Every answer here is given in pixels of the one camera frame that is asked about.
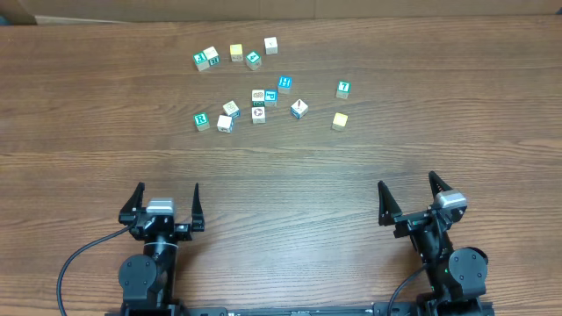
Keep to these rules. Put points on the blue P wooden block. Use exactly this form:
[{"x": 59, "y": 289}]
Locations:
[{"x": 270, "y": 97}]

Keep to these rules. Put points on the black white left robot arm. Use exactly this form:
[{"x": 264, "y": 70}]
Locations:
[{"x": 148, "y": 279}]

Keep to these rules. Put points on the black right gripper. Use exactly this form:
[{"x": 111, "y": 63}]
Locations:
[{"x": 392, "y": 214}]

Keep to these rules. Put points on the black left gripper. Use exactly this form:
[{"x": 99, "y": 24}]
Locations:
[{"x": 185, "y": 230}]

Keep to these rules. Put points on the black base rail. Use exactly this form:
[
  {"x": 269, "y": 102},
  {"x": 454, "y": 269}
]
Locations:
[{"x": 376, "y": 309}]

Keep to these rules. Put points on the yellow I wooden block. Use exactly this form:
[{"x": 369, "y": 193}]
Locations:
[{"x": 339, "y": 121}]

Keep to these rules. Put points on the green R wooden block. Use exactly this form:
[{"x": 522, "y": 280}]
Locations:
[{"x": 201, "y": 121}]

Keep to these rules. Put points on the blue H wooden block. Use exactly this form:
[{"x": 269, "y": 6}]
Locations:
[{"x": 284, "y": 85}]

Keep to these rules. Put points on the wooden block brain picture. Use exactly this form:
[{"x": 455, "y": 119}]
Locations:
[{"x": 257, "y": 98}]

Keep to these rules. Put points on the white 7 wooden block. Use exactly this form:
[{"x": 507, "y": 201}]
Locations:
[{"x": 225, "y": 124}]

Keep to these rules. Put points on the green J wooden block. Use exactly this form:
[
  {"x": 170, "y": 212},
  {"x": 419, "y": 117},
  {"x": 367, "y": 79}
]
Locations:
[{"x": 201, "y": 61}]

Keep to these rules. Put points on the wooden block green 2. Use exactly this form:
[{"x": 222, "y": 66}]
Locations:
[{"x": 212, "y": 56}]

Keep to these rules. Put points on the green 7 wooden block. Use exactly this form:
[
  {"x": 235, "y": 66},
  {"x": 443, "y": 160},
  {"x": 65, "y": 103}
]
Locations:
[{"x": 343, "y": 90}]

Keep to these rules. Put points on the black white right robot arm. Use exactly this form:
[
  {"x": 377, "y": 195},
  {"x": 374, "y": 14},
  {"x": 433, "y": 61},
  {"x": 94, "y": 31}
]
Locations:
[{"x": 457, "y": 277}]

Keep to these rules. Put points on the plain white wooden block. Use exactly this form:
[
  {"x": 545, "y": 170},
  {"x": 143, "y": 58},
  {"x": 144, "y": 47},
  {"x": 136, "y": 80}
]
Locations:
[{"x": 271, "y": 46}]

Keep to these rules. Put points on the white block round picture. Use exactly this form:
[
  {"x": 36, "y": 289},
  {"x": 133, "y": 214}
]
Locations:
[{"x": 258, "y": 115}]

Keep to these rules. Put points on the yellow top wooden block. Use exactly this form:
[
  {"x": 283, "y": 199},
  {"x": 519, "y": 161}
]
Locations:
[{"x": 236, "y": 53}]

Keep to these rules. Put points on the green A wooden block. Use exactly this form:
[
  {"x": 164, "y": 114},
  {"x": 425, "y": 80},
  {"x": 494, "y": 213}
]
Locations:
[{"x": 253, "y": 60}]

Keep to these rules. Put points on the white block blue side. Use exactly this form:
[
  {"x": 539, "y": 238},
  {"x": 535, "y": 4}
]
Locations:
[{"x": 299, "y": 109}]

